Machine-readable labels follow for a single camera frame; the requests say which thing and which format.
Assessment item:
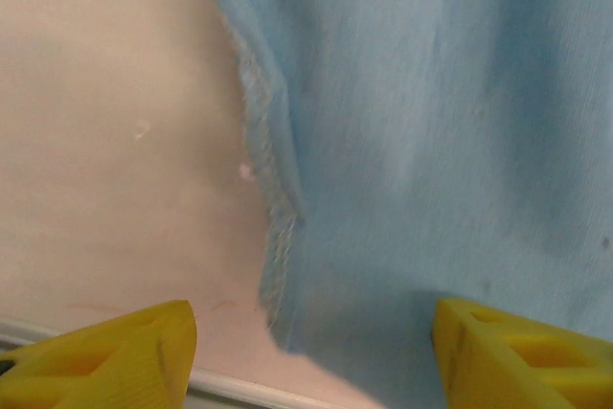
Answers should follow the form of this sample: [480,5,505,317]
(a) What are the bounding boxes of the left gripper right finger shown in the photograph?
[430,297,613,409]

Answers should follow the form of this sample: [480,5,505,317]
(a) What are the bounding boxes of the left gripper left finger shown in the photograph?
[0,299,197,409]

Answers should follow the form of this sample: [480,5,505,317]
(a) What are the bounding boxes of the light blue long sleeve shirt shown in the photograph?
[205,0,613,409]

